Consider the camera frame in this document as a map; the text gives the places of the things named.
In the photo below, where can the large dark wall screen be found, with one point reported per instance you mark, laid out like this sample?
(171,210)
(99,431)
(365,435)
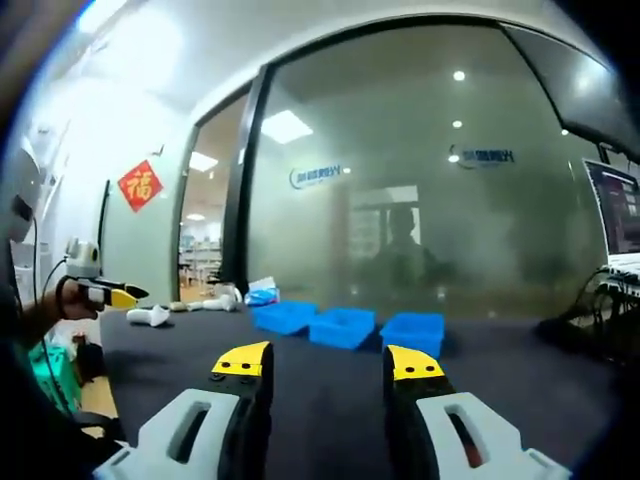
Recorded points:
(585,85)

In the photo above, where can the gold oval object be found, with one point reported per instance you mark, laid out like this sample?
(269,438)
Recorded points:
(179,306)

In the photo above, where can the red diamond door decoration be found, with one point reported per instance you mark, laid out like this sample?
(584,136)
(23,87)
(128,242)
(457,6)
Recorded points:
(140,186)

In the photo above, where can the blue plastic bin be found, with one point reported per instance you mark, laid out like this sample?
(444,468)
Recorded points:
(412,335)
(342,330)
(285,320)

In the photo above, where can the person in black shirt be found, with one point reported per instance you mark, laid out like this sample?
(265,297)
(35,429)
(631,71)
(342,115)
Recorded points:
(30,440)

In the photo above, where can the teal plastic basket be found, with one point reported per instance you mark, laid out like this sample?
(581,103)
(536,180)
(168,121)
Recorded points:
(55,370)

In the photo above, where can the blue logo wall decal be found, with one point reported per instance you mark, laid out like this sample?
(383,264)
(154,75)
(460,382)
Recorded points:
(482,156)

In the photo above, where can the clear glass mug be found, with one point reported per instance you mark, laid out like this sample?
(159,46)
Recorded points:
(229,292)

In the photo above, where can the blue white tissue pack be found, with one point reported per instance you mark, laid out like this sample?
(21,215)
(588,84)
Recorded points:
(262,295)

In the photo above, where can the white worn device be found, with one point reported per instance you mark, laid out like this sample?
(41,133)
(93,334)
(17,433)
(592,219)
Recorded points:
(22,175)

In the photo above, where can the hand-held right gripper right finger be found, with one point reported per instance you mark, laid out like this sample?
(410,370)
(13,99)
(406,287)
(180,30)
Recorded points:
(490,440)

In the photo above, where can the black chair armrest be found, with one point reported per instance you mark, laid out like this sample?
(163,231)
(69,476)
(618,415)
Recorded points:
(100,425)

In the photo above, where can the computer monitor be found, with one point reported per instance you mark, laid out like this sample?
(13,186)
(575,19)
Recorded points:
(617,210)

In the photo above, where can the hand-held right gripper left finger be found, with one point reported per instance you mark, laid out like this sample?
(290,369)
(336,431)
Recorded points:
(160,440)

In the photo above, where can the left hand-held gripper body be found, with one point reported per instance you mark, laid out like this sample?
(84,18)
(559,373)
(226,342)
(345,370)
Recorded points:
(82,260)

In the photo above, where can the person's left hand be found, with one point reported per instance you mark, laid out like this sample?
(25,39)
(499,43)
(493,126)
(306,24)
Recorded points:
(80,305)

